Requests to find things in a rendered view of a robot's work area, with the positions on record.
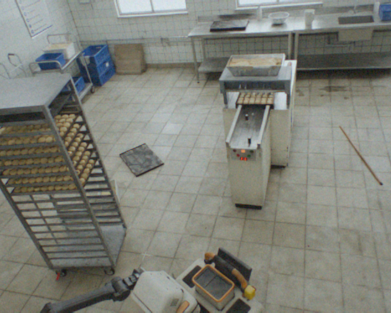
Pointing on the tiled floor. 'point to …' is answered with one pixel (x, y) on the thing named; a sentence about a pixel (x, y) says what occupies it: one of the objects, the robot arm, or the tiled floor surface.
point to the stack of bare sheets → (141, 159)
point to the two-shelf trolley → (64, 67)
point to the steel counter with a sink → (328, 15)
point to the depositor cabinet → (285, 112)
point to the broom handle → (361, 156)
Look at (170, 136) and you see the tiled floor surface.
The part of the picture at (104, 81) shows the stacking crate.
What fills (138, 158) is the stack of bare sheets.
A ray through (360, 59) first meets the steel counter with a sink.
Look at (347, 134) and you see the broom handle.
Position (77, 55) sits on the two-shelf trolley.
